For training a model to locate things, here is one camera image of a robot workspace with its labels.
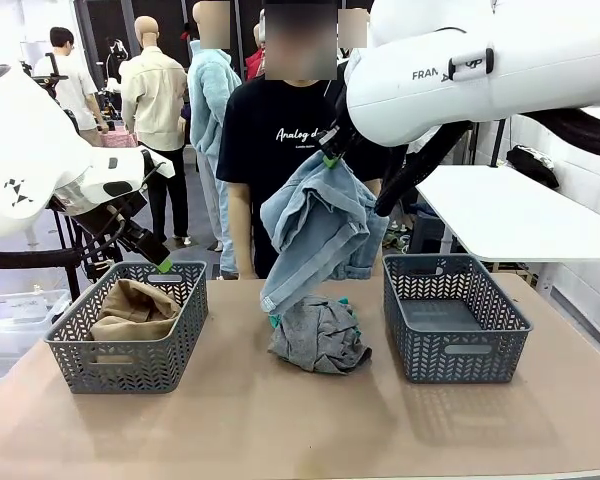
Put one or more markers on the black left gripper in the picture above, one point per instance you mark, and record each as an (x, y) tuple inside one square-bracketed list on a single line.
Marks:
[(125, 220)]

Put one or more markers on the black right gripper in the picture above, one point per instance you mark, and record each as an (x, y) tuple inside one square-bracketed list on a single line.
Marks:
[(342, 135)]

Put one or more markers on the beige garment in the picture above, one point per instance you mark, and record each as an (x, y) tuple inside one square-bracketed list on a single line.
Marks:
[(135, 310)]

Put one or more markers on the light blue denim jeans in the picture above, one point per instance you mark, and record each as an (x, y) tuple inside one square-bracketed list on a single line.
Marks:
[(320, 225)]

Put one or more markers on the teal garment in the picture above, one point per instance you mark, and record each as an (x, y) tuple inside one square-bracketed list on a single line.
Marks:
[(345, 302)]

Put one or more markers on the grey knit garment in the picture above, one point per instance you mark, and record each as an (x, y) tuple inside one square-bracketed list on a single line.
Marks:
[(320, 340)]

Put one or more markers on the person's right forearm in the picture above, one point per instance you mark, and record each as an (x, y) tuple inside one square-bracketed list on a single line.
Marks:
[(240, 225)]

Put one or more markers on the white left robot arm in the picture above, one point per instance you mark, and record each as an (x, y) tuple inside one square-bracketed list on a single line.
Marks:
[(30, 150)]

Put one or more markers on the person's left forearm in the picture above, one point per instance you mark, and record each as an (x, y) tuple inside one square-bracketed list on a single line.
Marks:
[(374, 187)]

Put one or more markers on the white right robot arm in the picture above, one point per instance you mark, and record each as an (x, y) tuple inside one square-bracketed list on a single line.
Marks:
[(480, 75)]

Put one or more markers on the person in black t-shirt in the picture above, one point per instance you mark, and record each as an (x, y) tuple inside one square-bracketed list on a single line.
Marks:
[(260, 150)]

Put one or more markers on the grey plastic woven basket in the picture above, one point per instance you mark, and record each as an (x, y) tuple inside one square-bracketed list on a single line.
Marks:
[(450, 320), (130, 360)]

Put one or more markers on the dark storage bin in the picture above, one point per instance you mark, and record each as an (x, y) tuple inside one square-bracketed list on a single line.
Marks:
[(427, 232)]

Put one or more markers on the mannequin in red top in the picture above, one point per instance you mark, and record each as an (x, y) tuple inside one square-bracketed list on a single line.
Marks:
[(254, 60)]

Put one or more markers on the table with pink cloth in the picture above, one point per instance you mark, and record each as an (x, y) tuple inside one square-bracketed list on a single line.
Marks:
[(122, 137)]

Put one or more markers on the mannequin in blue fleece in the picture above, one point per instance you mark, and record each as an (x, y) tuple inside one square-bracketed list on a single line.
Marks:
[(212, 100)]

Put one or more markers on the clear plastic storage box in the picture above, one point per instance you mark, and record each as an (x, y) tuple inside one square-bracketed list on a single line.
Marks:
[(15, 320)]

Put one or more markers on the mannequin in cream shirt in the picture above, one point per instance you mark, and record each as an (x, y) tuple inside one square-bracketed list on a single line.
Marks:
[(152, 100)]

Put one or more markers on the black light stand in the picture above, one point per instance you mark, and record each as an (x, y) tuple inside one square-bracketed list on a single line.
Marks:
[(497, 145)]

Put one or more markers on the large white table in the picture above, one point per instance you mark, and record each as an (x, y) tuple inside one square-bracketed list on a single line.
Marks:
[(505, 215)]

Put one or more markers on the black bundle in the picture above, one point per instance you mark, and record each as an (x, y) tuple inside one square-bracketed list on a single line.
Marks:
[(532, 165)]

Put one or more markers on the man in white t-shirt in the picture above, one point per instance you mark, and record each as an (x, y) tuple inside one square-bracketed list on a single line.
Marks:
[(75, 85)]

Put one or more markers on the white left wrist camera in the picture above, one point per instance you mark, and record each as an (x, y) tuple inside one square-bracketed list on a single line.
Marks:
[(160, 165)]

